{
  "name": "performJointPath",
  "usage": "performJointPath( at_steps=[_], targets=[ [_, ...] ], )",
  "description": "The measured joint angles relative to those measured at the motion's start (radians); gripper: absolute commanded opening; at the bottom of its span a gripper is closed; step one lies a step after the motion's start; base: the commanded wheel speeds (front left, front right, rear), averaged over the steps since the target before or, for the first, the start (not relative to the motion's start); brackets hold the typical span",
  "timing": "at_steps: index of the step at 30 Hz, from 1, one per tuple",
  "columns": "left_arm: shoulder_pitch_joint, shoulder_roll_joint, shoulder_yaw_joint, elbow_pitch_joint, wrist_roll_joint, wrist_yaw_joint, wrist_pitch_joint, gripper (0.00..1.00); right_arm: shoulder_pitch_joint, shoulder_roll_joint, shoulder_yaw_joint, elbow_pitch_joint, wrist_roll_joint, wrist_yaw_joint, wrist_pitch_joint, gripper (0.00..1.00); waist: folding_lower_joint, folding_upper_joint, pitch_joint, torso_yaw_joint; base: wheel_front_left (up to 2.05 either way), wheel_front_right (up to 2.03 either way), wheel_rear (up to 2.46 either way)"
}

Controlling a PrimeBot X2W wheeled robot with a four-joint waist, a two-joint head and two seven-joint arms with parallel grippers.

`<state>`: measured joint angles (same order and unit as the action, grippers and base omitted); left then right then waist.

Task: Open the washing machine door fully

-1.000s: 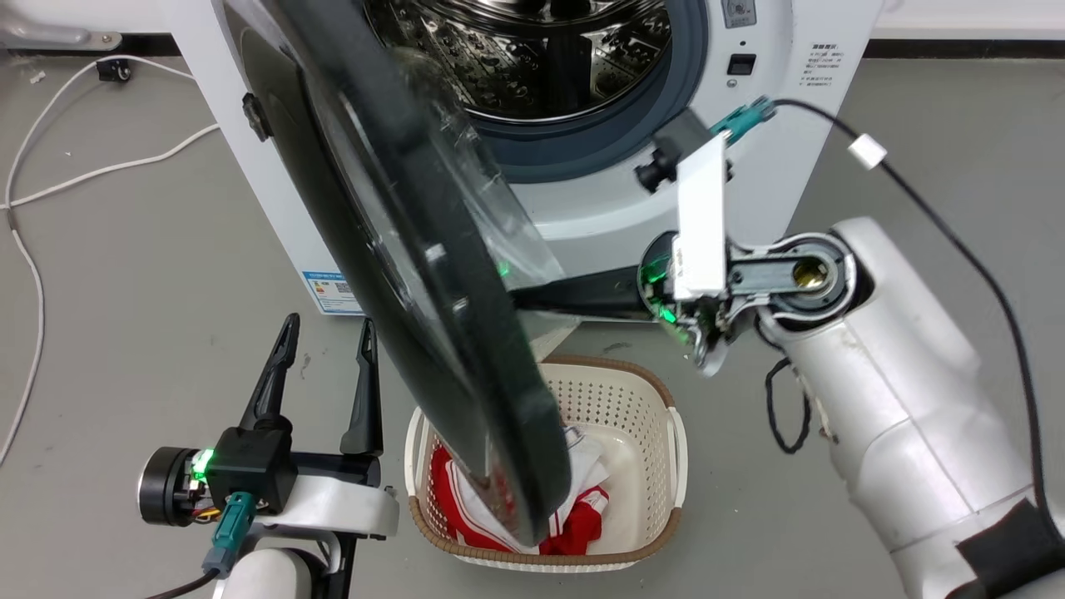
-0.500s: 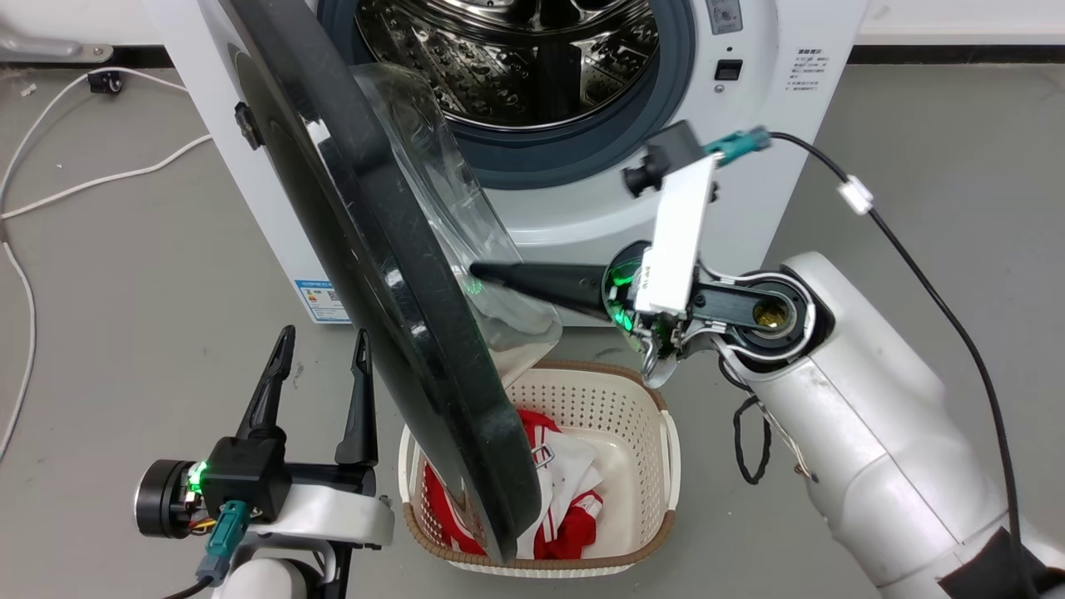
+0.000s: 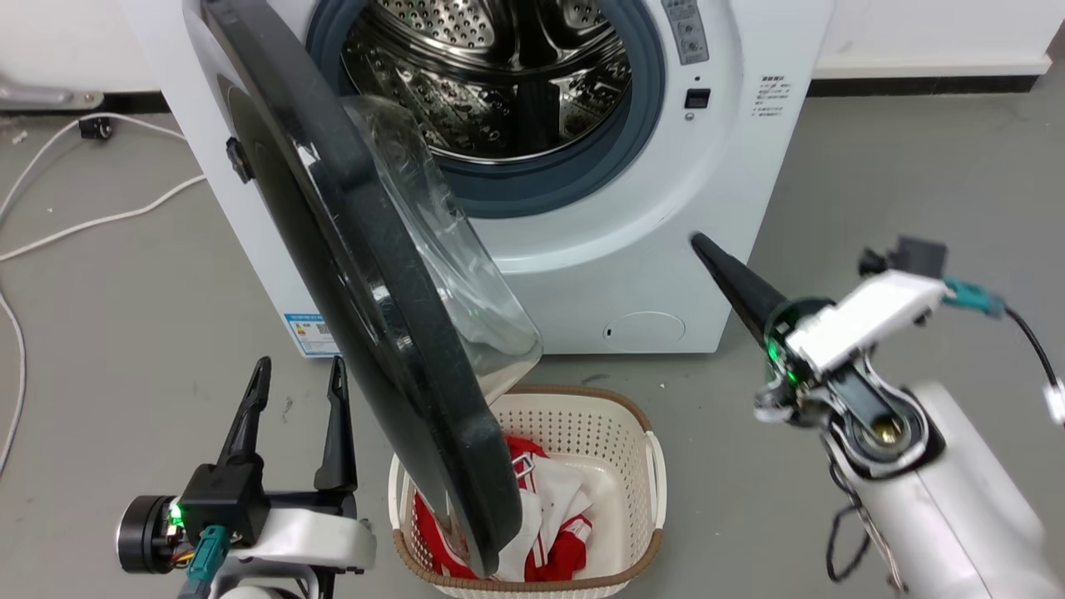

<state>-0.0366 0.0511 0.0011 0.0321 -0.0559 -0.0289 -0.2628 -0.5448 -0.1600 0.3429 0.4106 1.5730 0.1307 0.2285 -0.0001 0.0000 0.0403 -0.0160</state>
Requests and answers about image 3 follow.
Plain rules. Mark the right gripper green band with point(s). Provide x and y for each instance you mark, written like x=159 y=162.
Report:
x=790 y=366

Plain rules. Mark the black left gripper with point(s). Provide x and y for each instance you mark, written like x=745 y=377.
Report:
x=223 y=503

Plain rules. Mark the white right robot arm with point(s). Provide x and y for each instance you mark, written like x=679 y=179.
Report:
x=940 y=507

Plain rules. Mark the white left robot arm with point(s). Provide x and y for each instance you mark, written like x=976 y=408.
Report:
x=308 y=541

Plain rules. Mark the white front-load washing machine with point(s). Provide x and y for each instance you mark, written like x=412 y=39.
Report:
x=666 y=216

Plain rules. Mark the dark round washing machine door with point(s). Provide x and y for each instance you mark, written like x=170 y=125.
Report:
x=349 y=274

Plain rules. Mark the blue-grey rubber door gasket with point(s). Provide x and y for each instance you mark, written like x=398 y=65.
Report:
x=582 y=179

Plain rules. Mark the black door lock slot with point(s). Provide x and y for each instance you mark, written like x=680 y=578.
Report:
x=697 y=98

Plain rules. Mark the blue energy label sticker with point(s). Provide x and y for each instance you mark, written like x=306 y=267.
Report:
x=309 y=334

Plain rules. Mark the oval filter cover panel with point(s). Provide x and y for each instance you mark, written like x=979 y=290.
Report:
x=645 y=330

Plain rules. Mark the printed text label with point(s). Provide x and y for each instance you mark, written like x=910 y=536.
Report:
x=771 y=96

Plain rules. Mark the white plastic laundry basket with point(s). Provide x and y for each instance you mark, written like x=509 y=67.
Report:
x=611 y=449

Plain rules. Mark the grey control label strip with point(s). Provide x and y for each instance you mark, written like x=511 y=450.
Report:
x=687 y=29

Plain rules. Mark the red and white garment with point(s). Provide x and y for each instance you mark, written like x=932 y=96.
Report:
x=557 y=499

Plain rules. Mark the steel perforated washer drum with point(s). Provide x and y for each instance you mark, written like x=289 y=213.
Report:
x=499 y=75

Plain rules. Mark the black caster wheel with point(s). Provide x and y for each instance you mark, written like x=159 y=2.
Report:
x=96 y=128

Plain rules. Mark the grey metal base leg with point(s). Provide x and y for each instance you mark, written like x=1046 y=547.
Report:
x=42 y=94

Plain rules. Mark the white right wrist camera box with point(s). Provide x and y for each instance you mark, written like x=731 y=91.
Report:
x=865 y=320

